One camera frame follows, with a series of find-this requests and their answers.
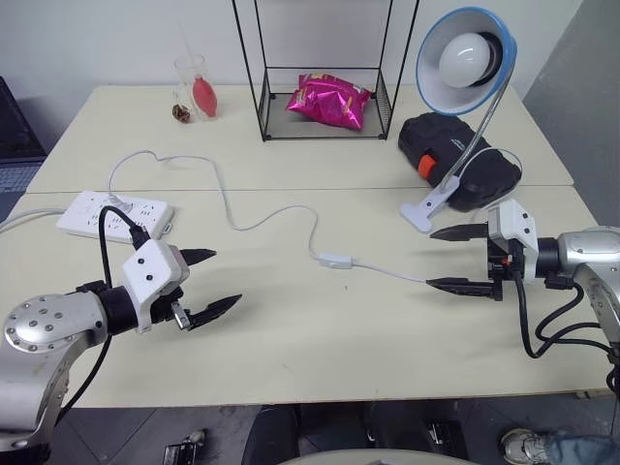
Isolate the clear glass cup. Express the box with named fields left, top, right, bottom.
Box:
left=173, top=53, right=220, bottom=123

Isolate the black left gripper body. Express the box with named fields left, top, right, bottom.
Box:
left=149, top=285, right=194, bottom=332

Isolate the white light bulb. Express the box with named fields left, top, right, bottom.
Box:
left=438, top=31, right=498, bottom=89

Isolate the white power strip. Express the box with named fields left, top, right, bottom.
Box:
left=56, top=190, right=175, bottom=243

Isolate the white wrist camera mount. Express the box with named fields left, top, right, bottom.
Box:
left=119, top=237, right=191, bottom=335
left=486, top=198, right=540, bottom=286

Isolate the pale curved rim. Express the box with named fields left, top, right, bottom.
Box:
left=274, top=448, right=479, bottom=465

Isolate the blue clip desk lamp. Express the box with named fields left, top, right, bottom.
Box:
left=399, top=5, right=519, bottom=234

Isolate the grey sneaker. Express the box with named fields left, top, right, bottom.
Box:
left=500, top=426, right=554, bottom=465

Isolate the small black metal device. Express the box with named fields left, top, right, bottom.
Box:
left=162, top=428, right=207, bottom=465
left=424, top=419, right=461, bottom=445

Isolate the white lamp cord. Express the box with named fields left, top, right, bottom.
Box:
left=108, top=147, right=524, bottom=287

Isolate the black tool case orange latch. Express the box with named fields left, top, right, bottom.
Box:
left=397, top=112, right=525, bottom=213

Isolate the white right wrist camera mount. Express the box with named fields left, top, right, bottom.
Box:
left=486, top=198, right=540, bottom=286

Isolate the blue jeans leg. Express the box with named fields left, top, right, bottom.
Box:
left=545, top=429, right=620, bottom=465

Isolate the white inline cord switch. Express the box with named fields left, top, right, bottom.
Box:
left=315, top=250, right=356, bottom=270

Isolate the grey power strip cable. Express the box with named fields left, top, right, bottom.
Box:
left=0, top=207, right=67, bottom=236

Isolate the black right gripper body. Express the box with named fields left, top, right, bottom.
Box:
left=485, top=235, right=525, bottom=301

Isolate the red rubber dust blower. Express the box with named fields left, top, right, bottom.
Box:
left=179, top=21, right=220, bottom=119

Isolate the dark laptop computer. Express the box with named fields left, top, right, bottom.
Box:
left=0, top=76, right=48, bottom=224

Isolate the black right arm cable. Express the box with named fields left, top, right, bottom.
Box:
left=513, top=273, right=620, bottom=389

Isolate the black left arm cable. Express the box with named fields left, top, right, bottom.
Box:
left=55, top=205, right=151, bottom=425

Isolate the black wire frame rack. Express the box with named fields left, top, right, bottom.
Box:
left=231, top=0, right=420, bottom=143

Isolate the pink snack bag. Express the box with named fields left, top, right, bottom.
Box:
left=285, top=72, right=372, bottom=133

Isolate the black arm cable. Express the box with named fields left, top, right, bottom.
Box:
left=513, top=273, right=620, bottom=389
left=55, top=205, right=151, bottom=425

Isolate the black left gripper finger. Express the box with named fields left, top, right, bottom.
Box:
left=179, top=247, right=218, bottom=267
left=186, top=293, right=243, bottom=332

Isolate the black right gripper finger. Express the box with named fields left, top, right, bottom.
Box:
left=429, top=222, right=490, bottom=242
left=424, top=276, right=505, bottom=302

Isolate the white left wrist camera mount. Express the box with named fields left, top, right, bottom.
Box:
left=119, top=237, right=191, bottom=335

